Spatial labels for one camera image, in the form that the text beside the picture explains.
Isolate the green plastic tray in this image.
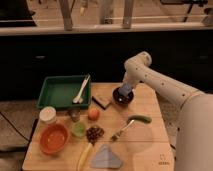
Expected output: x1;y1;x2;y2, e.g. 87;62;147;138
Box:
37;75;91;110

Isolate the white lidded jar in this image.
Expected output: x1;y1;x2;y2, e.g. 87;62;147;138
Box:
39;106;57;124

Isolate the orange fruit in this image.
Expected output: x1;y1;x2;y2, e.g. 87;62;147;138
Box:
88;107;100;121

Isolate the yellow handled knife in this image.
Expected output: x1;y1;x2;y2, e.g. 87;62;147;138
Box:
76;143;93;171

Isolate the blue sponge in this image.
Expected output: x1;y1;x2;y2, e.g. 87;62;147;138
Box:
118;83;132;97

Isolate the blue grey cloth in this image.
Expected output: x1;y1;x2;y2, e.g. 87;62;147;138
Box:
90;144;123;169

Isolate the pine cone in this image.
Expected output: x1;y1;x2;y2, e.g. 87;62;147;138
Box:
86;125;105;145

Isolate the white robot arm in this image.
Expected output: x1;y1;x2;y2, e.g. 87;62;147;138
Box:
123;51;213;171

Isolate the brown square block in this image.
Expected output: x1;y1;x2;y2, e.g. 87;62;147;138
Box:
92;94;111;110

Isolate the black cable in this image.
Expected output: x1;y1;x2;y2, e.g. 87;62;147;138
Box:
0;111;31;142

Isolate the purple bowl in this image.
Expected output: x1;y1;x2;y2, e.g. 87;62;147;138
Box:
113;88;134;106

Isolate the orange bowl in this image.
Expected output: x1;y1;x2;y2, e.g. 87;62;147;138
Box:
39;124;70;155

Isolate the white plastic spoon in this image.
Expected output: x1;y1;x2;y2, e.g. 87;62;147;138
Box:
72;74;90;104

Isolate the small green cup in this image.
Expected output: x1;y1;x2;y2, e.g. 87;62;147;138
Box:
71;122;86;138

